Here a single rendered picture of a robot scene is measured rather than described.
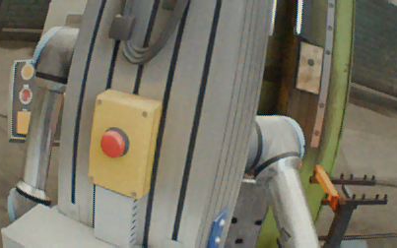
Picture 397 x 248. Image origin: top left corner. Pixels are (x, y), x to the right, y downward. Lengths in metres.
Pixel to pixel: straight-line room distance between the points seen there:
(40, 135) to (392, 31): 7.35
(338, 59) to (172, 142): 1.64
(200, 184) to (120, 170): 0.11
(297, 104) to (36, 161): 1.27
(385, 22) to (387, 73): 0.70
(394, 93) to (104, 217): 7.88
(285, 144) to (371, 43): 6.97
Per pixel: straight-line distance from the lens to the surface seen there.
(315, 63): 2.74
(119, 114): 1.15
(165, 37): 1.14
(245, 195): 2.65
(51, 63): 1.74
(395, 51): 8.87
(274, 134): 1.83
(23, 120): 2.47
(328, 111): 2.81
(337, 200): 2.36
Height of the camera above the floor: 1.77
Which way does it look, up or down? 16 degrees down
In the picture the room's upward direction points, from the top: 11 degrees clockwise
